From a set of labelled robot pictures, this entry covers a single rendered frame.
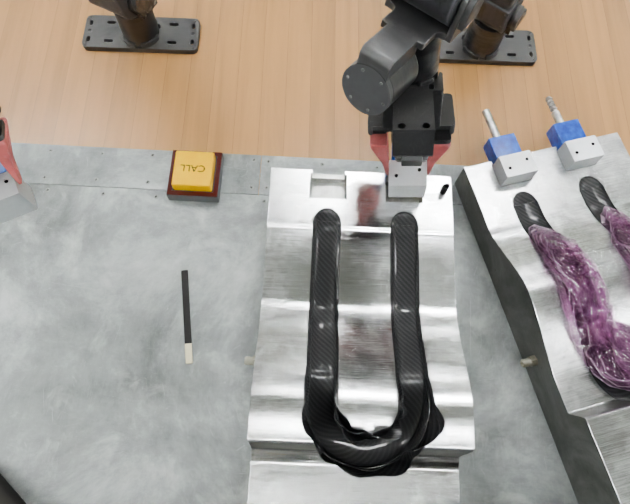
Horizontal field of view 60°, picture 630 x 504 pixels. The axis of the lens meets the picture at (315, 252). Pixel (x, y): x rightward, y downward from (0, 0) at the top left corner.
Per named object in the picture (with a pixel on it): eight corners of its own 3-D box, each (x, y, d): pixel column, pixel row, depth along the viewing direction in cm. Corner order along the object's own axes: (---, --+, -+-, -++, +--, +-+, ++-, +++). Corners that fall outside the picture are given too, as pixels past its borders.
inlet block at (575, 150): (526, 110, 90) (540, 90, 85) (554, 104, 91) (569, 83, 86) (558, 178, 86) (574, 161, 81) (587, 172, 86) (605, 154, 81)
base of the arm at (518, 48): (555, 34, 89) (549, 0, 92) (434, 30, 89) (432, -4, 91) (535, 66, 97) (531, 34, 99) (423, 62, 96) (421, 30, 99)
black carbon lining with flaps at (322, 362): (310, 213, 78) (312, 183, 69) (422, 219, 78) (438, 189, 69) (298, 474, 66) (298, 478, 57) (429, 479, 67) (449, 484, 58)
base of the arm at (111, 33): (189, 21, 88) (193, -13, 91) (64, 16, 88) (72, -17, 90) (197, 54, 96) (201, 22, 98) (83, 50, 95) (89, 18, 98)
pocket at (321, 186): (310, 180, 82) (310, 168, 78) (345, 182, 82) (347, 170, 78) (308, 208, 80) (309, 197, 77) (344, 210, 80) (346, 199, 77)
